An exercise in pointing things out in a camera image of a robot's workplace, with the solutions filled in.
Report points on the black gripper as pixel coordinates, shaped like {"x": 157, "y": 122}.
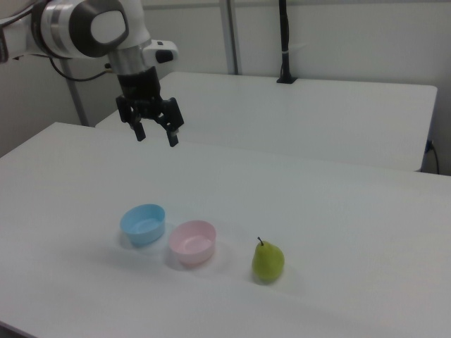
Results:
{"x": 139, "y": 88}

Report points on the green pear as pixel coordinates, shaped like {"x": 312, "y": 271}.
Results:
{"x": 267, "y": 262}

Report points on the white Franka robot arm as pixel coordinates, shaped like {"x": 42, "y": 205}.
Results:
{"x": 63, "y": 28}

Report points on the blue plastic bowl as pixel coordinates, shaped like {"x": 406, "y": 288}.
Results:
{"x": 142, "y": 225}

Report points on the pink plastic bowl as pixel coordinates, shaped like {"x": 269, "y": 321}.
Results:
{"x": 192, "y": 244}

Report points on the black pole with clamp base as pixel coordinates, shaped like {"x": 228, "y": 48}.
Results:
{"x": 285, "y": 42}

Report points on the slim grey frame post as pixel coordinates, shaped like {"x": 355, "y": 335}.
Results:
{"x": 77, "y": 102}

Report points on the wide grey frame post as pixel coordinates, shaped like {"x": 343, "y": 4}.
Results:
{"x": 230, "y": 35}

